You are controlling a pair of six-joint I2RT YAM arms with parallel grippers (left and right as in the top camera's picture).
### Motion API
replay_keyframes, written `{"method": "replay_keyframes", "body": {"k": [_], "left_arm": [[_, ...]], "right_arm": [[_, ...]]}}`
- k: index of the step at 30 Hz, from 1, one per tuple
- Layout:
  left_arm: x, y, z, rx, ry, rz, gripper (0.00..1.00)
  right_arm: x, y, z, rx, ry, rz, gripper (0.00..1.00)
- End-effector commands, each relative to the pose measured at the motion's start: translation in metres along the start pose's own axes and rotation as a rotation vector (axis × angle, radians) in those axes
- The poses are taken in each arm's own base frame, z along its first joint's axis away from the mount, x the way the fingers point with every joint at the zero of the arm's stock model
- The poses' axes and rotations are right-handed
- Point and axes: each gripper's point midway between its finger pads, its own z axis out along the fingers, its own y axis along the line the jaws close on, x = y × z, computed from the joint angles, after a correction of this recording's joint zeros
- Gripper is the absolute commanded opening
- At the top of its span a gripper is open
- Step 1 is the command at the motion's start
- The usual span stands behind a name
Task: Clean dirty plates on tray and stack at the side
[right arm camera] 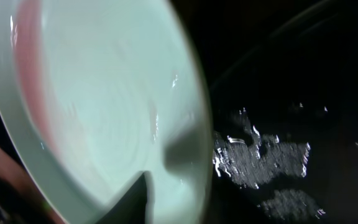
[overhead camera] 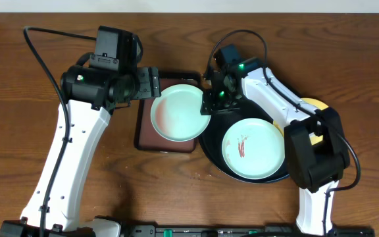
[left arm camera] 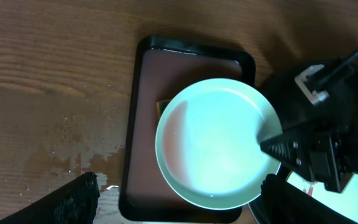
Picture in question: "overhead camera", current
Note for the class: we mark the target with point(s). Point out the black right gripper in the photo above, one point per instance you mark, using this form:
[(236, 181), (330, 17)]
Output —
[(212, 107)]

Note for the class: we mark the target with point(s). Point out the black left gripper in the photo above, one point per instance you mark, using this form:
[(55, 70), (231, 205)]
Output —
[(148, 83)]

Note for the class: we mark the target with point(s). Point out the mint plate with smear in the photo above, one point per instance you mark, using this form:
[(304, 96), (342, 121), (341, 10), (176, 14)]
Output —
[(176, 114)]

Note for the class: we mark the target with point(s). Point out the yellow plate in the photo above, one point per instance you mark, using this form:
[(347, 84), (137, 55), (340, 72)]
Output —
[(320, 105)]

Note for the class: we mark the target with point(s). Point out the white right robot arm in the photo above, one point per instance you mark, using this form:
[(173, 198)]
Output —
[(316, 151)]

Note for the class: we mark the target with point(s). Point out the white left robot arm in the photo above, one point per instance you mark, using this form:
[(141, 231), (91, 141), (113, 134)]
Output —
[(90, 97)]

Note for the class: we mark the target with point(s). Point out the black round tray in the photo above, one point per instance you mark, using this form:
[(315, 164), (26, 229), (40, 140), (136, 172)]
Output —
[(212, 137)]

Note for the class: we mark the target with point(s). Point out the brown rectangular tray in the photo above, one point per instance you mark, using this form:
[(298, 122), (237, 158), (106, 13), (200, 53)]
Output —
[(146, 137)]

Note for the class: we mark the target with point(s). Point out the mint plate near front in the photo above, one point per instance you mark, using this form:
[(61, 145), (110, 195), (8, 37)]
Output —
[(253, 148)]

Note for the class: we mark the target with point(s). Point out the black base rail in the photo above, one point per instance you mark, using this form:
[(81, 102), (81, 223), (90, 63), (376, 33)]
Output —
[(173, 231)]

